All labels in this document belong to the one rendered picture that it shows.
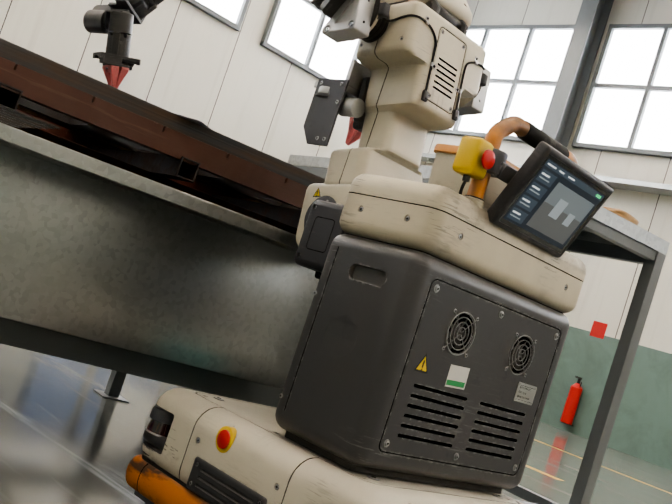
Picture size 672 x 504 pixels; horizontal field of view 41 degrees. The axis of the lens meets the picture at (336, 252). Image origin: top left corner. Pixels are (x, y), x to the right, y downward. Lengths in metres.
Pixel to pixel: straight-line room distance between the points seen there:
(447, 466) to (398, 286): 0.39
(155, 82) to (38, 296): 9.95
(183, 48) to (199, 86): 0.55
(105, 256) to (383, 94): 0.73
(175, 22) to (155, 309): 10.06
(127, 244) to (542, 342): 0.95
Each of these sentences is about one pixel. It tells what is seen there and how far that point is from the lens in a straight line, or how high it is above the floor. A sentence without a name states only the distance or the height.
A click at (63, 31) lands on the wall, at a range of 11.36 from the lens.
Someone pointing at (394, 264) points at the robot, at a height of 0.65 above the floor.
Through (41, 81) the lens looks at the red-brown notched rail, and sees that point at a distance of 2.09.
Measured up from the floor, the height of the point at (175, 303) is 0.43.
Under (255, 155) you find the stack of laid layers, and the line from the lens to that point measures 2.34.
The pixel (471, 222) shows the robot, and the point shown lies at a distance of 1.65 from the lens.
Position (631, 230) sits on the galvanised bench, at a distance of 2.74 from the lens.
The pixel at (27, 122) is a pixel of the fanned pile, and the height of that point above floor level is 0.71.
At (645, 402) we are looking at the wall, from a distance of 11.53.
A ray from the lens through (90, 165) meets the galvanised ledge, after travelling 1.91.
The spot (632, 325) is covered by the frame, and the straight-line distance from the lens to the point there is 2.83.
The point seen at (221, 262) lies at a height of 0.56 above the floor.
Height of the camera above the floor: 0.54
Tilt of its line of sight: 3 degrees up
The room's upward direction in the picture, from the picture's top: 18 degrees clockwise
